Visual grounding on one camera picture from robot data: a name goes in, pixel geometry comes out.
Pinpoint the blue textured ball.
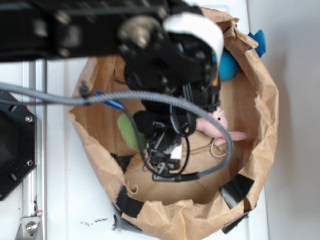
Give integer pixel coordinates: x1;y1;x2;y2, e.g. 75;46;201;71
214;49;240;81

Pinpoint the brown paper bag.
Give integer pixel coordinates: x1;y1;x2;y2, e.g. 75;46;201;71
69;8;279;240

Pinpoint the grey braided cable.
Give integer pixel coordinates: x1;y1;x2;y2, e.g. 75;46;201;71
0;81;234;183

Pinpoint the blue tape piece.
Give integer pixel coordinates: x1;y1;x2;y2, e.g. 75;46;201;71
248;29;267;58

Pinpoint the aluminium rail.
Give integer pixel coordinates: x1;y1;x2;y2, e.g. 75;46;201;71
15;60;47;240

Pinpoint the black tape patch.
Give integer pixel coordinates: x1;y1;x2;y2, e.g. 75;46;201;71
116;185;145;218

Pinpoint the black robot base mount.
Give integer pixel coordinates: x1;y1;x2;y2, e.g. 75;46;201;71
0;90;37;201

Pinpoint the pink plush bunny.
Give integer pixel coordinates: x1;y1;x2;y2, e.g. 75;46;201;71
195;106;248;147

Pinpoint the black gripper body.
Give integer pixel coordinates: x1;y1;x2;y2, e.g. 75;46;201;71
133;82;222;179

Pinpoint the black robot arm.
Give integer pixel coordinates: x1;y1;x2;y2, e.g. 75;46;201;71
0;0;225;182

